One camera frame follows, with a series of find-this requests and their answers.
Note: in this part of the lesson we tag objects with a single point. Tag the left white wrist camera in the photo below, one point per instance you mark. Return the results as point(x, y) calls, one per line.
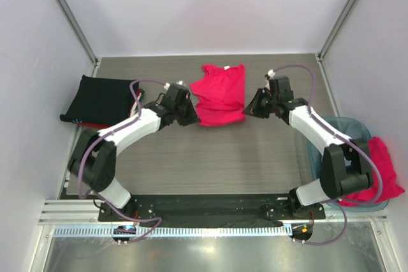
point(180, 83)

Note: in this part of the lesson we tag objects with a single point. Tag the white t shirt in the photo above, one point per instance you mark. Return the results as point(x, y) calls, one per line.
point(134, 108)

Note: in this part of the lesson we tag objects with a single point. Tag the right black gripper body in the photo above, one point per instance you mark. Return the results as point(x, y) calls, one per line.
point(267, 106)

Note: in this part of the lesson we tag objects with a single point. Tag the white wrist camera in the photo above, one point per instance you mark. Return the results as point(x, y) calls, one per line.
point(270, 74)
point(180, 83)

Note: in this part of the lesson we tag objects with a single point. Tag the right aluminium frame post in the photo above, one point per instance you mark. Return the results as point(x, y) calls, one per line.
point(338, 25)

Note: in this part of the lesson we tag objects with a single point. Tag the left aluminium frame post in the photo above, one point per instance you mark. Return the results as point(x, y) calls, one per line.
point(78, 32)

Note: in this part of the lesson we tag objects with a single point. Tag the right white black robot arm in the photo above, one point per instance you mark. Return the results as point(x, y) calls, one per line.
point(346, 167)

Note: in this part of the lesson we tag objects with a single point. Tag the slotted white cable duct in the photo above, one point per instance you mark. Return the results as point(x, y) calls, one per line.
point(125, 231)

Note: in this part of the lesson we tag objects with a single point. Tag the pink t shirt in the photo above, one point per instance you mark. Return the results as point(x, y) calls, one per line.
point(381, 158)
point(221, 95)

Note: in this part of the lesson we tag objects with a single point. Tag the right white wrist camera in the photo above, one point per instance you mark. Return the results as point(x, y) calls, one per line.
point(270, 74)

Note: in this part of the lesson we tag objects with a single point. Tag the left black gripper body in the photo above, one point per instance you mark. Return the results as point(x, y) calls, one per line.
point(180, 111)

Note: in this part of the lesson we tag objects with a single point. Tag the black t shirt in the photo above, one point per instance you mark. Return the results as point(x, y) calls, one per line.
point(100, 101)

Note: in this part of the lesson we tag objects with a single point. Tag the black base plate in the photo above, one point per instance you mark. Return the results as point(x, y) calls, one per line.
point(220, 210)

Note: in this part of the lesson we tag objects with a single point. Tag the blue plastic basket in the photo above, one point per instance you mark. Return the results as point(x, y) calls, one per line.
point(354, 129)

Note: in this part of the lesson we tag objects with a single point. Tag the aluminium frame post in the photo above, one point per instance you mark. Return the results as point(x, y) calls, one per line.
point(78, 32)
point(338, 25)

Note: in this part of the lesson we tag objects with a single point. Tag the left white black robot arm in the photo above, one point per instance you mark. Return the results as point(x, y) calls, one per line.
point(94, 157)

